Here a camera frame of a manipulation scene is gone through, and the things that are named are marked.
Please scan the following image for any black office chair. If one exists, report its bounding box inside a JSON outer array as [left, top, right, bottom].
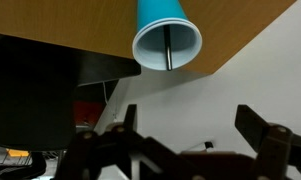
[[0, 32, 77, 152]]

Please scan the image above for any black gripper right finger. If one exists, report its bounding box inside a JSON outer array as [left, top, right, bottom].
[[234, 104, 301, 180]]

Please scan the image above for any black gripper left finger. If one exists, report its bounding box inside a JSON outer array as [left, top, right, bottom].
[[56, 103, 198, 180]]

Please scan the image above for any thin white hanging cable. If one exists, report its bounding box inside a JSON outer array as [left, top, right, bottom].
[[102, 81, 110, 108]]

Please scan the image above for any blue paper cup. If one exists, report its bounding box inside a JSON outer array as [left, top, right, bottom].
[[131, 0, 203, 71]]

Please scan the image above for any metal rod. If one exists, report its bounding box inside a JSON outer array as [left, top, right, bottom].
[[163, 24, 174, 72]]

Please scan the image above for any black swivel chair base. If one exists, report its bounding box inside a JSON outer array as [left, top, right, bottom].
[[0, 151, 48, 180]]

